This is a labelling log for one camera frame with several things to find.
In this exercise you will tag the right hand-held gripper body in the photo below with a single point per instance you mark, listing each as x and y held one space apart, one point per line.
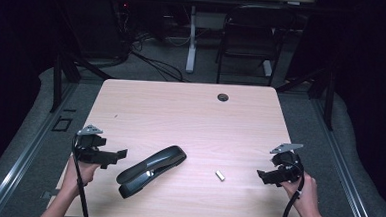
288 167

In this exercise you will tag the person's right hand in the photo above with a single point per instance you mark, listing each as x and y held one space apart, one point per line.
306 194

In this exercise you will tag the grey floor tape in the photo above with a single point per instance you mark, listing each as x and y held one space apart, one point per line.
47 194

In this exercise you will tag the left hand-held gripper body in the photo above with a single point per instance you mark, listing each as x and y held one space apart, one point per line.
90 154

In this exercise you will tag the black stapler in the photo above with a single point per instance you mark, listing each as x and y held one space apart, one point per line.
151 169

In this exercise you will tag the white desk leg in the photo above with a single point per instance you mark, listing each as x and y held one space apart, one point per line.
191 51
267 68

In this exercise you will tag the short black tape strip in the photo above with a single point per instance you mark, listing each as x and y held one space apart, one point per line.
69 110

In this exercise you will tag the black round table grommet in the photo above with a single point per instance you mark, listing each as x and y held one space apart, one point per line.
223 97

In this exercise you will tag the black folding chair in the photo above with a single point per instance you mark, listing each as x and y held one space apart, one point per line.
252 28

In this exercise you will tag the black metal stand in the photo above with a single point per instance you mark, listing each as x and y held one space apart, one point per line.
330 102
57 81

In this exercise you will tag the silver staple strip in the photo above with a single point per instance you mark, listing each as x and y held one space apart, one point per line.
220 175

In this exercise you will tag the person's left hand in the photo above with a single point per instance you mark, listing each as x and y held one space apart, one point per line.
79 176

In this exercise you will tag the black cabinet with red light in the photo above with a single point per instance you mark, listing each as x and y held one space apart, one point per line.
95 26

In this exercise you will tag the aluminium floor rail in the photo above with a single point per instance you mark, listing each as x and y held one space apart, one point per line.
21 156
344 173

